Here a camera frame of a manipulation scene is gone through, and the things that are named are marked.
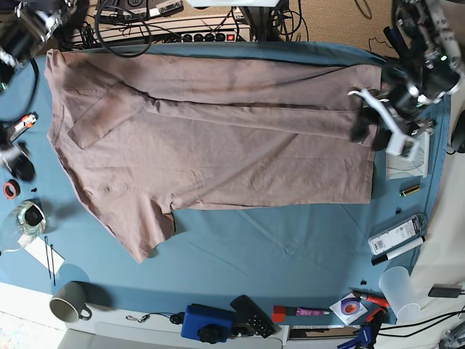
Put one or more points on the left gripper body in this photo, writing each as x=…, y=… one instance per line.
x=399, y=111

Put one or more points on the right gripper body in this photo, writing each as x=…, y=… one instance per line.
x=13, y=155

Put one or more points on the mauve T-shirt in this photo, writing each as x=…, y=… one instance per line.
x=139, y=138

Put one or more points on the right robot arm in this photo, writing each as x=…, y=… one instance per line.
x=23, y=34

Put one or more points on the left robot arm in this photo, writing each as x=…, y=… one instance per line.
x=429, y=68

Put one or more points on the red tape roll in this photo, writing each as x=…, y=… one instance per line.
x=11, y=189

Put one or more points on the orange utility knife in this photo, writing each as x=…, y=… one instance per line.
x=18, y=127

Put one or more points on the black computer mouse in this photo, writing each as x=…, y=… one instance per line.
x=458, y=136

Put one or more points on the yellow battery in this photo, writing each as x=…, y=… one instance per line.
x=408, y=191

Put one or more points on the white paper card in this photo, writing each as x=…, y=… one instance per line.
x=44, y=254

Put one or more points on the clear plastic case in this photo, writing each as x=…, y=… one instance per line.
x=397, y=234

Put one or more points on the blue table cloth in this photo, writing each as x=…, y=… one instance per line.
x=301, y=254

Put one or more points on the white black marker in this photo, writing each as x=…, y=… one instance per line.
x=398, y=251

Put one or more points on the grey mug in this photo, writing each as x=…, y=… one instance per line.
x=69, y=304

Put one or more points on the translucent plastic cup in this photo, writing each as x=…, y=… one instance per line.
x=397, y=287

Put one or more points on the white power strip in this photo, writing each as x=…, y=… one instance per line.
x=210, y=28

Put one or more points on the red black pliers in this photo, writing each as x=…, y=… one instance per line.
x=375, y=299

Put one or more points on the disc in paper sleeve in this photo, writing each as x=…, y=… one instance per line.
x=349, y=309

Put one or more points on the grey start foot pedal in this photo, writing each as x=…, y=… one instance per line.
x=133, y=10

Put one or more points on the blue clamp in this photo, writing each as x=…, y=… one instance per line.
x=367, y=334

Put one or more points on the red purple glue tube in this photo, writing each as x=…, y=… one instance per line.
x=279, y=313

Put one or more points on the black remote control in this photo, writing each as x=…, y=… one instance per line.
x=248, y=311

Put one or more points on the blue box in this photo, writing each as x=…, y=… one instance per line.
x=206, y=324

